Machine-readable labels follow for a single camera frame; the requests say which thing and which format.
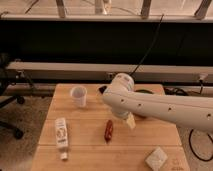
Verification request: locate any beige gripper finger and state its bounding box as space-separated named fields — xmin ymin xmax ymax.
xmin=126 ymin=114 xmax=136 ymax=129

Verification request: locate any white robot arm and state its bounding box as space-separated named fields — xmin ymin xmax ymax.
xmin=102 ymin=73 xmax=213 ymax=133

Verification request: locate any green ceramic bowl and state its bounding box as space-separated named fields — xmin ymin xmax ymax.
xmin=135 ymin=89 xmax=154 ymax=94

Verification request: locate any black rectangular block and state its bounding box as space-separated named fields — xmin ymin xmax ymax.
xmin=98 ymin=86 xmax=107 ymax=94

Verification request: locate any white square sponge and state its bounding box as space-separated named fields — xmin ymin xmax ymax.
xmin=145 ymin=147 xmax=168 ymax=171

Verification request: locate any translucent plastic cup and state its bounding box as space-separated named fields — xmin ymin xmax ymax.
xmin=70 ymin=86 xmax=87 ymax=107

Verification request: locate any white tube bottle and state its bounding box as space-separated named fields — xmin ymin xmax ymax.
xmin=55 ymin=118 xmax=68 ymax=160

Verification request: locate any black office chair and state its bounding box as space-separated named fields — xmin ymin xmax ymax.
xmin=0 ymin=52 xmax=27 ymax=140

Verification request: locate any black floor cable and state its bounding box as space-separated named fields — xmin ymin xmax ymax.
xmin=163 ymin=87 xmax=213 ymax=163

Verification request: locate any black cable on wall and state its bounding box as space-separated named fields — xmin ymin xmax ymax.
xmin=129 ymin=13 xmax=165 ymax=77

